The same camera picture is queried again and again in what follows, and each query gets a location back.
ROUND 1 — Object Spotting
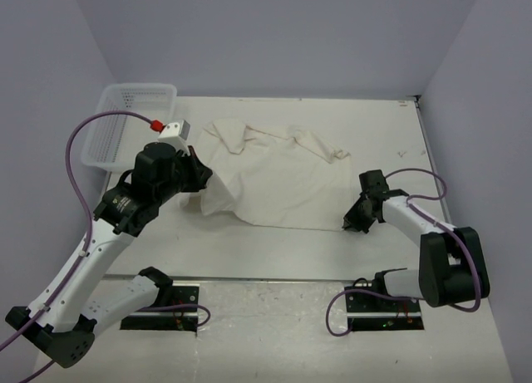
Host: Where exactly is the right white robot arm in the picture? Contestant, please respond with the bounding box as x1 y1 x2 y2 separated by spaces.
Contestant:
342 168 490 312

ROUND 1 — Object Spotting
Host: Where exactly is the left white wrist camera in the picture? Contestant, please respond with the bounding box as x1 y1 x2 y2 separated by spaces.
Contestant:
150 120 190 150

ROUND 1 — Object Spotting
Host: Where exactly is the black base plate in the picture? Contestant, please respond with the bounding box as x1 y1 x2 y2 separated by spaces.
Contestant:
120 279 200 331
344 292 425 332

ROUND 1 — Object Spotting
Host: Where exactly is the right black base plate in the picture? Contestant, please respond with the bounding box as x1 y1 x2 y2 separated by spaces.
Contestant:
344 292 425 332

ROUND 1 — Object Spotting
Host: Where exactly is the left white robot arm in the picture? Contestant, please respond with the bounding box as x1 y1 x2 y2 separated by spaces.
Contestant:
6 142 213 368

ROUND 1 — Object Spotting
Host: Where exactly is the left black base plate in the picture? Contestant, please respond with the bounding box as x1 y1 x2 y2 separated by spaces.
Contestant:
120 279 200 331

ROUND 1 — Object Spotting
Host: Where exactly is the cream white t shirt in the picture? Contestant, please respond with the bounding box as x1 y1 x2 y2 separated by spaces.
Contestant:
195 119 354 231

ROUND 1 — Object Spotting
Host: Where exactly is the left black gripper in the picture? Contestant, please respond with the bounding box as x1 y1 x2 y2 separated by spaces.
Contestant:
155 145 213 204

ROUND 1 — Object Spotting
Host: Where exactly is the white plastic basket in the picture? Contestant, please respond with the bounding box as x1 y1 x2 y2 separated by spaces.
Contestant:
81 83 177 172

